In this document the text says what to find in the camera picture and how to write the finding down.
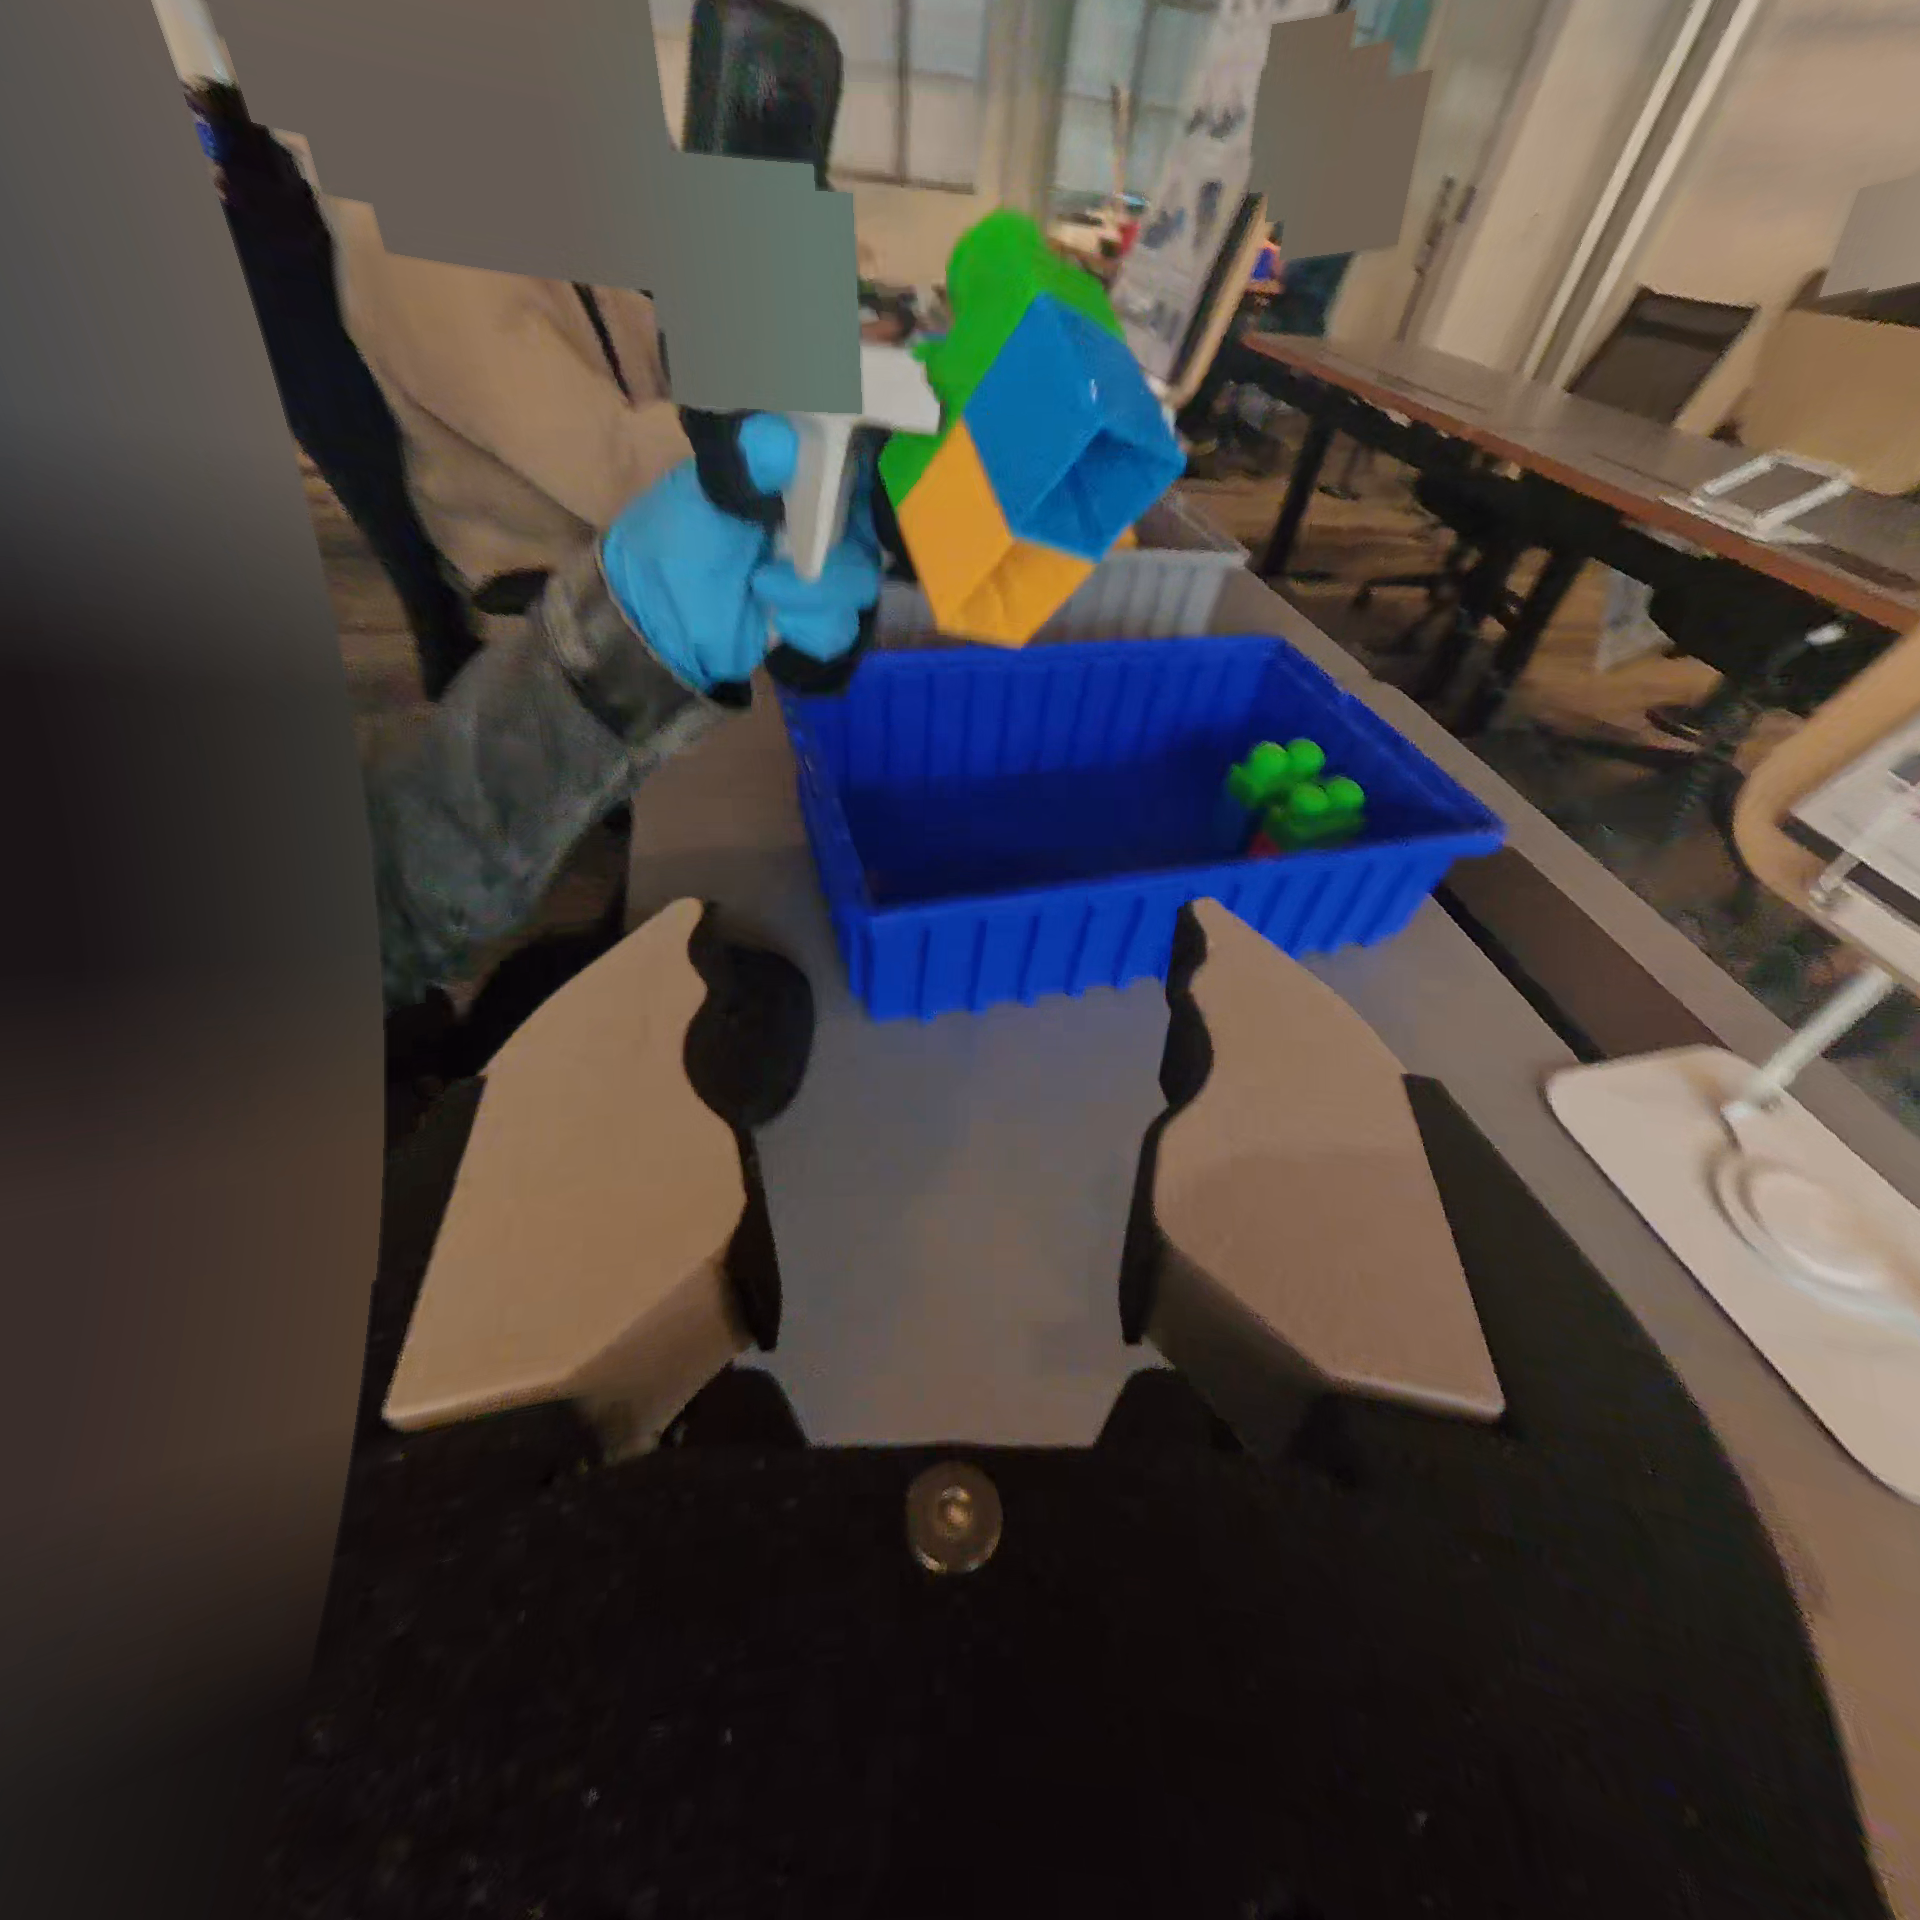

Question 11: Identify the person's left forearm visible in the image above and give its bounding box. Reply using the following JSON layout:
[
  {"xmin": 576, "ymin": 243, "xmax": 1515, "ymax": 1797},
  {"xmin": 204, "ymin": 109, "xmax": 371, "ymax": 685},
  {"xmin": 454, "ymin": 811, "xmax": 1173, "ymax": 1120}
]
[{"xmin": 375, "ymin": 555, "xmax": 723, "ymax": 991}]

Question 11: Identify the person's torso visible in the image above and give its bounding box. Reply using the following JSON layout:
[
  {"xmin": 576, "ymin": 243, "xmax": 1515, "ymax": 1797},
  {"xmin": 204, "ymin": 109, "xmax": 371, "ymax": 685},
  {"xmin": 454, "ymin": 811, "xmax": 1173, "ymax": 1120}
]
[{"xmin": 197, "ymin": 92, "xmax": 723, "ymax": 692}]

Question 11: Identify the dark desk cable cover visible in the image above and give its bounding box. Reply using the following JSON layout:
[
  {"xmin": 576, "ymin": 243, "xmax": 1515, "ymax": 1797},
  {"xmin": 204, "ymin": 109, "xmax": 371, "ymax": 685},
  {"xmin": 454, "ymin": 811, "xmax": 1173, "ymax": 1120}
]
[{"xmin": 1440, "ymin": 840, "xmax": 1681, "ymax": 1052}]

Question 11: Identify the blue building block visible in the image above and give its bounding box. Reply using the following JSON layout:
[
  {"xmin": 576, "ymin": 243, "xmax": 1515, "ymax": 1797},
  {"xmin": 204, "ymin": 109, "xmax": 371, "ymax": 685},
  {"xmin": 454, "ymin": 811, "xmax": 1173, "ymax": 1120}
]
[{"xmin": 966, "ymin": 293, "xmax": 1185, "ymax": 561}]

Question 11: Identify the black office chair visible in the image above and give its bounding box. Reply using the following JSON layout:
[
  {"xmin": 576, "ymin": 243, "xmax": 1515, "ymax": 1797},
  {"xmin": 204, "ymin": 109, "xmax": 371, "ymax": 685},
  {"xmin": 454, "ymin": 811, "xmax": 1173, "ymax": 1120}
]
[{"xmin": 1560, "ymin": 286, "xmax": 1758, "ymax": 423}]

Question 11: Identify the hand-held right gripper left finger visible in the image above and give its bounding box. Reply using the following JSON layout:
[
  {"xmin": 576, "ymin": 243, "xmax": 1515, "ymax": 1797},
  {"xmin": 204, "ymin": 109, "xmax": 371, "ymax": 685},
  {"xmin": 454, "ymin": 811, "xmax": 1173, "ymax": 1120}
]
[{"xmin": 382, "ymin": 895, "xmax": 788, "ymax": 1463}]

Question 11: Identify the blue plastic bin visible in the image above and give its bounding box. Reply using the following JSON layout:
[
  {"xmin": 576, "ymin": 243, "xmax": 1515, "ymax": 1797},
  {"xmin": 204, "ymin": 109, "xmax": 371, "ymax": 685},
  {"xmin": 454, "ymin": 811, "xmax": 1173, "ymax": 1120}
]
[{"xmin": 774, "ymin": 637, "xmax": 1509, "ymax": 1021}]

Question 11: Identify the orange building block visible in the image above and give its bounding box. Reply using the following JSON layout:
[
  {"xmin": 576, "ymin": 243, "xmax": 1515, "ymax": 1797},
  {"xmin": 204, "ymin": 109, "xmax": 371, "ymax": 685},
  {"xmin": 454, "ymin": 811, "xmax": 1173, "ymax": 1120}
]
[{"xmin": 896, "ymin": 420, "xmax": 1096, "ymax": 649}]

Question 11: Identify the person's left hand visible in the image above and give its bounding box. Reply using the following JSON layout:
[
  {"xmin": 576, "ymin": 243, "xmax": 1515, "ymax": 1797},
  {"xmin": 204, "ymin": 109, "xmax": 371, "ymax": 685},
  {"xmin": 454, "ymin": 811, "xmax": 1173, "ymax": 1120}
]
[{"xmin": 600, "ymin": 406, "xmax": 886, "ymax": 697}]

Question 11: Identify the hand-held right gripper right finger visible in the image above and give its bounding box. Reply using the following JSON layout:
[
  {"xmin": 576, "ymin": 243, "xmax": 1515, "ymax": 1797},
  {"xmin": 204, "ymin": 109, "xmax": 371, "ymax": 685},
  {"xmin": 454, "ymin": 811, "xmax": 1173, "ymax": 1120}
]
[{"xmin": 1120, "ymin": 895, "xmax": 1509, "ymax": 1463}]

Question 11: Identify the wooden display board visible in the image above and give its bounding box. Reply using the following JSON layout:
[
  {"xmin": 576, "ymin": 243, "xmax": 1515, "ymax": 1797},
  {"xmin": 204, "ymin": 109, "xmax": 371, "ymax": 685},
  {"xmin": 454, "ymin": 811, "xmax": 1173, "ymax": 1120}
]
[{"xmin": 1117, "ymin": 0, "xmax": 1286, "ymax": 398}]

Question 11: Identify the wooden office desk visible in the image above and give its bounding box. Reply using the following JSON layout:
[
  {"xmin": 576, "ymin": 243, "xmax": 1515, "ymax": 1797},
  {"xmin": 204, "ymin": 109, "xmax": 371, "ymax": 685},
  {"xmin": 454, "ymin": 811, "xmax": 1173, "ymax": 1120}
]
[{"xmin": 1236, "ymin": 325, "xmax": 1920, "ymax": 633}]

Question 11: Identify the grey plastic bin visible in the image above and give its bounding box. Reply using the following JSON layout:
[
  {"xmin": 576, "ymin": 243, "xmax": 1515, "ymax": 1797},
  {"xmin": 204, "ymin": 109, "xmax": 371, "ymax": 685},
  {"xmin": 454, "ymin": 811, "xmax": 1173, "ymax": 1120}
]
[{"xmin": 871, "ymin": 541, "xmax": 1248, "ymax": 646}]

